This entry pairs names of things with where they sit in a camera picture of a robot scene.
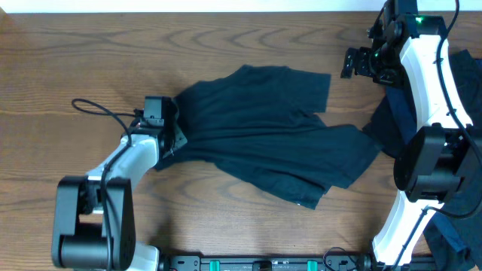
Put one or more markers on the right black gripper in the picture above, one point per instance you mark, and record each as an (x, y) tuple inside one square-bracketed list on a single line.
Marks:
[(361, 62)]

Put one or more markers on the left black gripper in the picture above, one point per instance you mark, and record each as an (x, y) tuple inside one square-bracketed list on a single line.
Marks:
[(177, 136)]

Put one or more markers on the dark teal t-shirt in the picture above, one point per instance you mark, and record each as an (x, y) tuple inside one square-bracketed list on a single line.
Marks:
[(262, 126)]

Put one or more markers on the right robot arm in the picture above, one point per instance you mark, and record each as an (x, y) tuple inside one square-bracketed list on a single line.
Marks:
[(411, 49)]

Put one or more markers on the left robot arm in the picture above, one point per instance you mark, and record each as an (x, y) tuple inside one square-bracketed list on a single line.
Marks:
[(94, 225)]

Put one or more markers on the navy blue folded garment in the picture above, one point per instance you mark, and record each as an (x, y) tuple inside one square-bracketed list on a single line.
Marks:
[(399, 113)]

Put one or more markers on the black folded garment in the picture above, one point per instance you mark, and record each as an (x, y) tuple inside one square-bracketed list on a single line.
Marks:
[(467, 76)]

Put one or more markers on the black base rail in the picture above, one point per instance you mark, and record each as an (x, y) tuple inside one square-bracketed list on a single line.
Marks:
[(335, 262)]

